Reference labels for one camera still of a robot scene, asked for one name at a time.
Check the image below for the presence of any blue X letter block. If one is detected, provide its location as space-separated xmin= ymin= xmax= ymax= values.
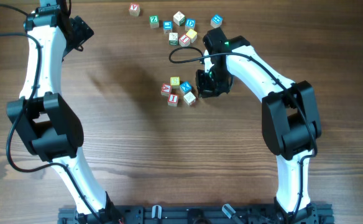
xmin=180 ymin=82 xmax=192 ymax=95

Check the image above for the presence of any white blue side block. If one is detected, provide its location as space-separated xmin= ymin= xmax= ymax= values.
xmin=183 ymin=91 xmax=196 ymax=106

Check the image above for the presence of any yellow S letter block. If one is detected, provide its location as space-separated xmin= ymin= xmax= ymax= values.
xmin=170 ymin=77 xmax=180 ymax=89

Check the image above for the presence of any red i block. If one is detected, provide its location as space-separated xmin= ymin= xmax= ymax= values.
xmin=178 ymin=34 xmax=191 ymax=47
xmin=167 ymin=94 xmax=179 ymax=106

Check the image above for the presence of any red A letter block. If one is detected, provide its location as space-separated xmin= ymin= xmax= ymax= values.
xmin=161 ymin=83 xmax=172 ymax=97

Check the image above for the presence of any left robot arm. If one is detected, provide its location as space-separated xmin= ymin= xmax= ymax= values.
xmin=6 ymin=1 xmax=124 ymax=223

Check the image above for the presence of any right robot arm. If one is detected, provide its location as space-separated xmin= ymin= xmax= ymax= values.
xmin=196 ymin=28 xmax=321 ymax=223

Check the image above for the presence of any yellow top block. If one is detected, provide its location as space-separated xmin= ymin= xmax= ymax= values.
xmin=186 ymin=29 xmax=198 ymax=43

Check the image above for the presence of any blue picture block right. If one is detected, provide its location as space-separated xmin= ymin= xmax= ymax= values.
xmin=211 ymin=14 xmax=223 ymax=28

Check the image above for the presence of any blue picture block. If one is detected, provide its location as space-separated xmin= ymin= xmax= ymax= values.
xmin=211 ymin=14 xmax=223 ymax=28
xmin=163 ymin=21 xmax=173 ymax=34

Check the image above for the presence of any red V letter block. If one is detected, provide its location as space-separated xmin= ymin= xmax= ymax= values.
xmin=129 ymin=3 xmax=140 ymax=17

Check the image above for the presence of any white green picture block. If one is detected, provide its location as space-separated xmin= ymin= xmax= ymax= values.
xmin=168 ymin=32 xmax=178 ymax=45

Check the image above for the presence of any blue D letter block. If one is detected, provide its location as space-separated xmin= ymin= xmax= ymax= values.
xmin=185 ymin=18 xmax=196 ymax=31

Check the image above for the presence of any white green top block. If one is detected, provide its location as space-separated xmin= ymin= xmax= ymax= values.
xmin=173 ymin=11 xmax=186 ymax=26

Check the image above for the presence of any green Z letter block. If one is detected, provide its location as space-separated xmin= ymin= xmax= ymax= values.
xmin=149 ymin=15 xmax=159 ymax=29

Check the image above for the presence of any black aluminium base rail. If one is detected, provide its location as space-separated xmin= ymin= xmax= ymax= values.
xmin=57 ymin=203 xmax=335 ymax=224

